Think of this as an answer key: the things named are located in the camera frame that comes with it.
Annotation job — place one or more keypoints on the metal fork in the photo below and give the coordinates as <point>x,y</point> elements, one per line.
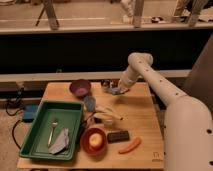
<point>53,126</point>

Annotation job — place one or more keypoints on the bunch of dark grapes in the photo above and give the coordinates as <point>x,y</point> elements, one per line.
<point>114,83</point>

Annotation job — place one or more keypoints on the blue power box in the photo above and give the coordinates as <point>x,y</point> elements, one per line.
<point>29,113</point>

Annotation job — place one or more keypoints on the black rectangular block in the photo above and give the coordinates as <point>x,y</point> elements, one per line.
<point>118,136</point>

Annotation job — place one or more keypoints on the grey folded cloth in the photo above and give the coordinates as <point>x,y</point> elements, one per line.
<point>61,142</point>

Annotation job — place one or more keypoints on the yellow apple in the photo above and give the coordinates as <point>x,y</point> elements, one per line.
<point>95,140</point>

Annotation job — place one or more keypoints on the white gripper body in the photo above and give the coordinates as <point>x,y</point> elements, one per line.
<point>124,85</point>

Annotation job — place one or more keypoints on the yellow banana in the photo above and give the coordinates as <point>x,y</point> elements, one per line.
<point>106,113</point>

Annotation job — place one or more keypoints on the purple bowl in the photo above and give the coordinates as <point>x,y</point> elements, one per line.
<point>80,87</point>

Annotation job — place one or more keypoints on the green plastic tray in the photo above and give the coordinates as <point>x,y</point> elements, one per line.
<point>54,131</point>

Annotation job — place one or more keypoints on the orange carrot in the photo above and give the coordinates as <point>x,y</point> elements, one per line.
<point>134,144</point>

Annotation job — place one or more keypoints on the grey cabinet side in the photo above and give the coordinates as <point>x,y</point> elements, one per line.
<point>199,82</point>

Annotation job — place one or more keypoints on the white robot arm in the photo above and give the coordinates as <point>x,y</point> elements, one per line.
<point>188,123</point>

